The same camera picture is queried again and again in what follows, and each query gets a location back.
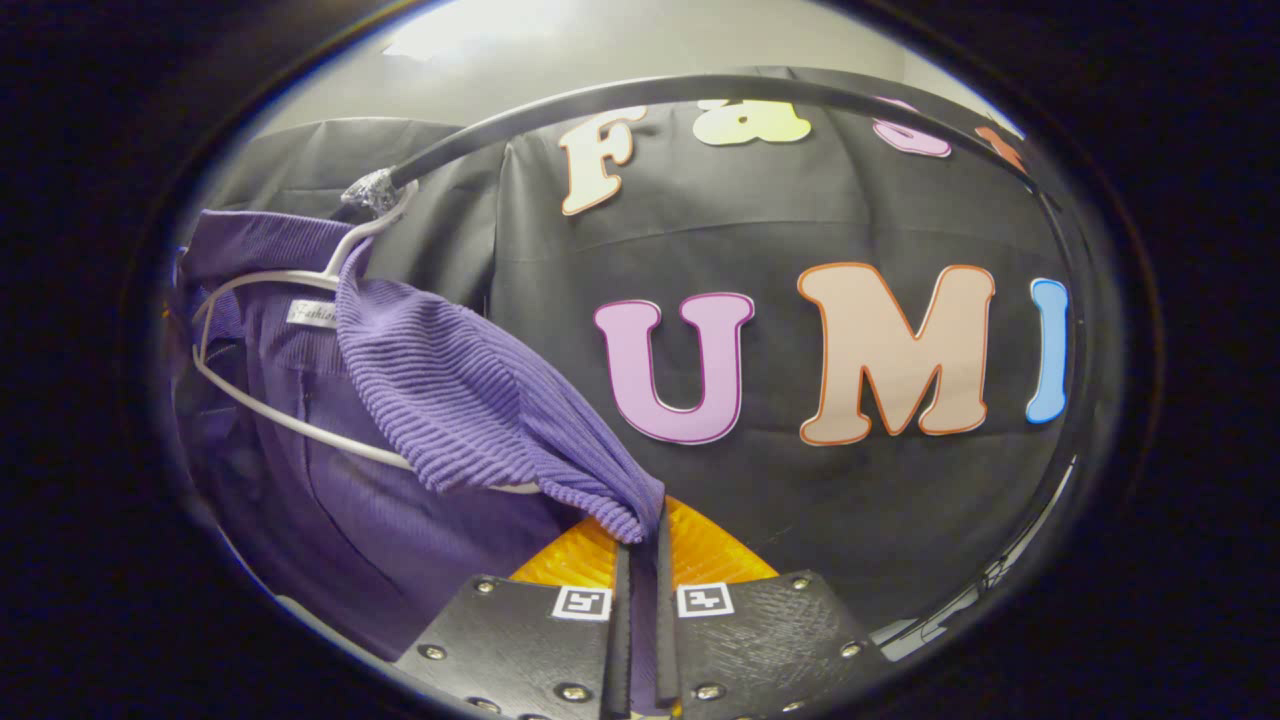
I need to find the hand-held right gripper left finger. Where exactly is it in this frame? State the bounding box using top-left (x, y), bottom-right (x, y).
top-left (393, 515), bottom-right (634, 720)

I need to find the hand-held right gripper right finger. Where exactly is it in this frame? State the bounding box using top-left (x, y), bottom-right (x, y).
top-left (655, 497), bottom-right (891, 717)

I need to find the purple ribbed shirt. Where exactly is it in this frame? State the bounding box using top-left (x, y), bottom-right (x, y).
top-left (165, 208), bottom-right (669, 713)

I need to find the white hanger with taped hook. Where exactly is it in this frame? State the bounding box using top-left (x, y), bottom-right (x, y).
top-left (190, 170), bottom-right (541, 496)

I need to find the black metal clothes rack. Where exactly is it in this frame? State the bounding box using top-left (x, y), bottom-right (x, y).
top-left (385, 72), bottom-right (1101, 651)

